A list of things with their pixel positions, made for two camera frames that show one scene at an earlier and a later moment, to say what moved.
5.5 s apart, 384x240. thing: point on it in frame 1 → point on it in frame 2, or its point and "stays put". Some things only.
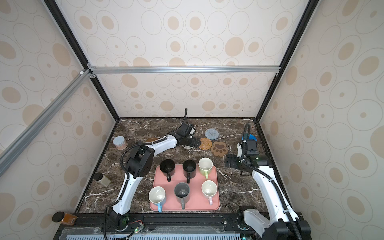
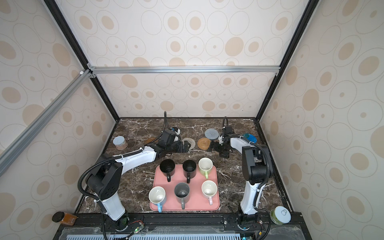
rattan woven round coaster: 206,143 stays put
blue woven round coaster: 211,134 stays put
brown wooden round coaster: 151,139 stays put
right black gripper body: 237,162 → 221,148
